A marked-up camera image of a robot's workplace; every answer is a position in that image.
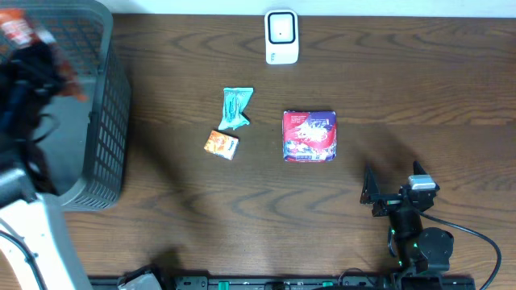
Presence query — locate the red purple snack packet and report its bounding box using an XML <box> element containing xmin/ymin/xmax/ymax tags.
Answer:
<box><xmin>282</xmin><ymin>111</ymin><xmax>337</xmax><ymax>163</ymax></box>

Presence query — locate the orange small box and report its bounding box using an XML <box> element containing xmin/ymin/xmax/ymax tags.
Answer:
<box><xmin>204</xmin><ymin>130</ymin><xmax>239</xmax><ymax>160</ymax></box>

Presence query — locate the teal packet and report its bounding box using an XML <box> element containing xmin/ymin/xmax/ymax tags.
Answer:
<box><xmin>218</xmin><ymin>87</ymin><xmax>254</xmax><ymax>131</ymax></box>

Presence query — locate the red Top chocolate bar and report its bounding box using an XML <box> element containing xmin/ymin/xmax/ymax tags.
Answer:
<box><xmin>1</xmin><ymin>8</ymin><xmax>87</xmax><ymax>102</ymax></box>

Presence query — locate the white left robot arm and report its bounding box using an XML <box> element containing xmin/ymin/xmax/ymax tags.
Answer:
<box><xmin>1</xmin><ymin>41</ymin><xmax>92</xmax><ymax>289</ymax></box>

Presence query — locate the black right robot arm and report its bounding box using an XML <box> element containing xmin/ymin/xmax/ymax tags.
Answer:
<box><xmin>360</xmin><ymin>161</ymin><xmax>454</xmax><ymax>289</ymax></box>

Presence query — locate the white barcode scanner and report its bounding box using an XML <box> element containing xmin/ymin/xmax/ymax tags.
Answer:
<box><xmin>264</xmin><ymin>10</ymin><xmax>299</xmax><ymax>65</ymax></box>

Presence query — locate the grey plastic basket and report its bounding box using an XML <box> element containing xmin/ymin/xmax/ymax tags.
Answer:
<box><xmin>1</xmin><ymin>0</ymin><xmax>131</xmax><ymax>211</ymax></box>

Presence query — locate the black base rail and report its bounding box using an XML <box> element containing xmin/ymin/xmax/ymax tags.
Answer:
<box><xmin>89</xmin><ymin>265</ymin><xmax>476</xmax><ymax>290</ymax></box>

